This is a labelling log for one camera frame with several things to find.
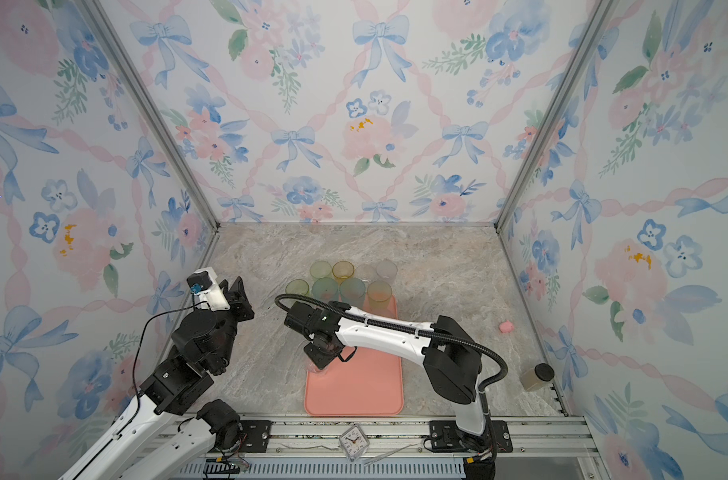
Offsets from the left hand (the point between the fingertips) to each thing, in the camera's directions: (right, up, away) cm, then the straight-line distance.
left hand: (235, 278), depth 68 cm
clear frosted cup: (+29, -1, +33) cm, 44 cm away
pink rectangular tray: (+30, -30, +14) cm, 45 cm away
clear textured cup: (+37, 0, +42) cm, 56 cm away
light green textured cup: (+13, 0, +36) cm, 39 cm away
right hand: (+18, -20, +13) cm, 30 cm away
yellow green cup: (+34, -7, +26) cm, 43 cm away
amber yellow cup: (+21, +1, +34) cm, 40 cm away
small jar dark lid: (+72, -25, +7) cm, 77 cm away
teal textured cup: (+16, -5, +27) cm, 32 cm away
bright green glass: (+6, -5, +32) cm, 33 cm away
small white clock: (+27, -40, +4) cm, 48 cm away
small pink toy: (+72, -17, +24) cm, 78 cm away
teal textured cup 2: (+25, -7, +30) cm, 39 cm away
